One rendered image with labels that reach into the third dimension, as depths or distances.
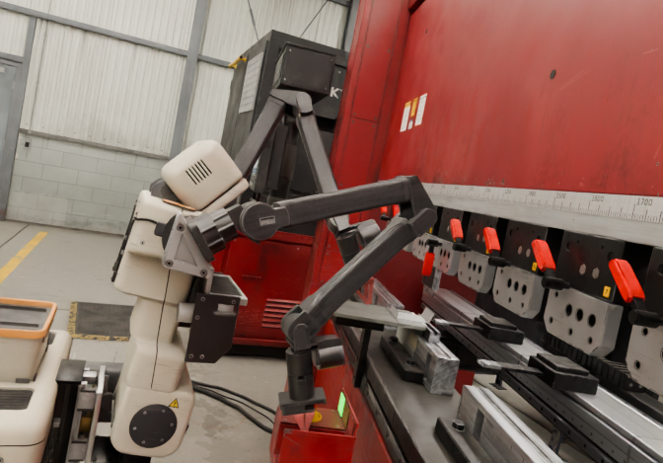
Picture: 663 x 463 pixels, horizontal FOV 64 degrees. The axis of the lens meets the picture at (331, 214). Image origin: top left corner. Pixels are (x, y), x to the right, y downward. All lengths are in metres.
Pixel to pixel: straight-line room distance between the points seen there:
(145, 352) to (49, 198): 7.30
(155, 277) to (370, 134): 1.40
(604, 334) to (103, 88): 8.01
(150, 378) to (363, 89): 1.58
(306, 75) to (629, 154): 1.90
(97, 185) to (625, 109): 7.94
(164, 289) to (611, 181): 0.93
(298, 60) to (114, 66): 6.10
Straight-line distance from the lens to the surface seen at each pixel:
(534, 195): 1.05
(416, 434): 1.18
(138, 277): 1.27
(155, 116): 8.42
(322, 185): 1.55
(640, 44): 0.91
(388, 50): 2.47
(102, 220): 8.50
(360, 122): 2.40
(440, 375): 1.42
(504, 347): 1.68
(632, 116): 0.87
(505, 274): 1.08
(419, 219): 1.21
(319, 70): 2.57
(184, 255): 1.10
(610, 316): 0.82
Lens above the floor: 1.34
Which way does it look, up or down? 3 degrees down
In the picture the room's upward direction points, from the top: 11 degrees clockwise
